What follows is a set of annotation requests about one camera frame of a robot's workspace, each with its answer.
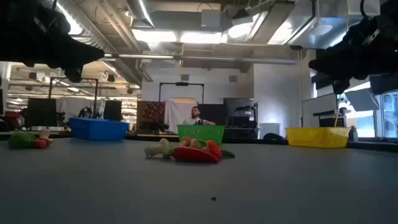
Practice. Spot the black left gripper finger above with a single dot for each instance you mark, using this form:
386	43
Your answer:
74	74
84	54

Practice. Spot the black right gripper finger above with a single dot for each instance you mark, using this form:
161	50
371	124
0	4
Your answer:
341	86
326	63

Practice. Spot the beige mushroom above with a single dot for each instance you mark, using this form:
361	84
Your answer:
44	133
196	143

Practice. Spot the small red tomato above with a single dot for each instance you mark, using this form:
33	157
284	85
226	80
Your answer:
39	144

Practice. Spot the green lettuce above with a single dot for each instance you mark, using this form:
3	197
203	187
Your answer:
21	140

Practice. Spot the white and green bok choy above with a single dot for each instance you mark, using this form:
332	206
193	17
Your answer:
158	149

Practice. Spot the beige potato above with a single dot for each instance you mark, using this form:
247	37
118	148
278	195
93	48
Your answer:
185	141

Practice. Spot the small green vegetable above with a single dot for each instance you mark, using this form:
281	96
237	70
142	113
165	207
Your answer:
228	154

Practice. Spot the orange-red pepper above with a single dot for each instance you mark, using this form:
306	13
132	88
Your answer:
214	147

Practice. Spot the long red chili pepper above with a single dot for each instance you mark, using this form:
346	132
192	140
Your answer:
192	155

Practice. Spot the whiteboard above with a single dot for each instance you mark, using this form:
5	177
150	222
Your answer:
318	109

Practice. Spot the white cloth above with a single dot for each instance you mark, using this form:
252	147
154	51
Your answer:
70	107
174	115

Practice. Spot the black rectangular panel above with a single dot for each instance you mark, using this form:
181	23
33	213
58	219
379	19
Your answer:
385	85

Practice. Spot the person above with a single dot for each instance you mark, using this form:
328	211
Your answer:
85	112
195	112

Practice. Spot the black monitor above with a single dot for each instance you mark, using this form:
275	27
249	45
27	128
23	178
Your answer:
112	110
42	112

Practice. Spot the dark bottle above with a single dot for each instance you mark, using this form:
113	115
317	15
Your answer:
353	135

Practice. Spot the yellow plastic basket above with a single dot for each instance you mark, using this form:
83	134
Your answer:
317	137

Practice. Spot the glass window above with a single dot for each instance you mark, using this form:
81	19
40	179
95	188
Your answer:
390	115

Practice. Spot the blue plastic basket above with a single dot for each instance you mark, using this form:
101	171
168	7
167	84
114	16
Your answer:
99	130

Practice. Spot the grey ceiling pipe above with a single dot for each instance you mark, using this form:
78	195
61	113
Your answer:
155	56

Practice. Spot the red box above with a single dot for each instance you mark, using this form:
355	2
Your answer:
12	114

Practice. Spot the bright ceiling light panel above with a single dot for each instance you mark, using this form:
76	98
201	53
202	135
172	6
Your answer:
155	35
200	37

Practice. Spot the white bin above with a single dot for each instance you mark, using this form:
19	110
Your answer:
270	129

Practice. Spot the dark patterned cloth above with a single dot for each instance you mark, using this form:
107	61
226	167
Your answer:
150	113

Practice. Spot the black flat panel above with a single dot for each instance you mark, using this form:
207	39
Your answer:
214	112

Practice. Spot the grey ceiling box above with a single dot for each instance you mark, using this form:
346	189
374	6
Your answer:
211	18

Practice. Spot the green plastic basket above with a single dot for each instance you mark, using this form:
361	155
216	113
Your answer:
202	132

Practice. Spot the black metal camera frame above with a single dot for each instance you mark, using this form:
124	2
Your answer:
96	93
182	84

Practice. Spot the silver ventilation duct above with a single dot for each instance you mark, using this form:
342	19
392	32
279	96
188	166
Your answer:
140	12
127	71

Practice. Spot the grey wall vent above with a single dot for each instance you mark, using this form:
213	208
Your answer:
233	78
184	77

